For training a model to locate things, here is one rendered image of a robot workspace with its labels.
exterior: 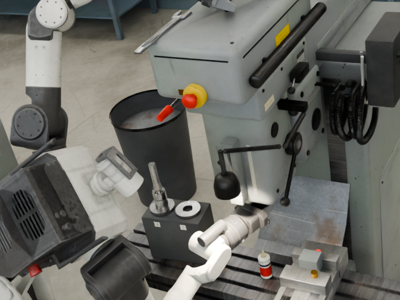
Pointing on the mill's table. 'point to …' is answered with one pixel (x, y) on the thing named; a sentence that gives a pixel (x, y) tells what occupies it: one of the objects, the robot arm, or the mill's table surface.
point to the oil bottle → (265, 265)
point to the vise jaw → (305, 280)
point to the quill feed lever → (293, 149)
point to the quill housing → (243, 129)
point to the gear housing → (246, 110)
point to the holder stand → (176, 228)
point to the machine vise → (328, 257)
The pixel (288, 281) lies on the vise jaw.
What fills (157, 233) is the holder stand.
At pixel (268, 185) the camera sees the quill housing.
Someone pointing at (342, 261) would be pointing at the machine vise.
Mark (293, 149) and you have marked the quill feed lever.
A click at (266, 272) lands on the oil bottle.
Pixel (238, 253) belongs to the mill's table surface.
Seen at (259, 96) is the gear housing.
